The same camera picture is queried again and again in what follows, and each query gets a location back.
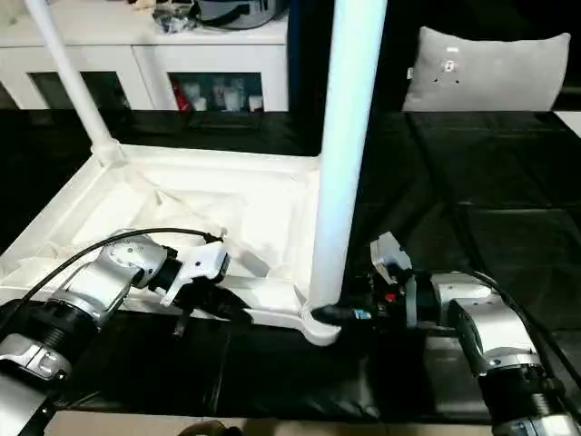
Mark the white plastic table leg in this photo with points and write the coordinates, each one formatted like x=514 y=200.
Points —
x=345 y=136
x=72 y=82

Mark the black cabinet with gold label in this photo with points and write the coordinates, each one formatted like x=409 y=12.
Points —
x=308 y=54

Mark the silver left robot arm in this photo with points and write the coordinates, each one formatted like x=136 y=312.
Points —
x=104 y=272

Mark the grey helmet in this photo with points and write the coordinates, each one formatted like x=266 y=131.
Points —
x=240 y=12

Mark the grey cushion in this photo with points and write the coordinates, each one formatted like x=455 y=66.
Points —
x=485 y=72

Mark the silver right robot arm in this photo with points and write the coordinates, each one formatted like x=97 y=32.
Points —
x=490 y=318

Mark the white plastic table top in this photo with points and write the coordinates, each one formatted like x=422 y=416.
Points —
x=136 y=209

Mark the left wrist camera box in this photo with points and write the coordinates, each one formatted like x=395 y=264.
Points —
x=202 y=265

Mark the dark clutter pile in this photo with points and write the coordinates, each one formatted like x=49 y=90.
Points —
x=172 y=20

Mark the white sideboard with glass doors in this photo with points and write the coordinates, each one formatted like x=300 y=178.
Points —
x=136 y=50

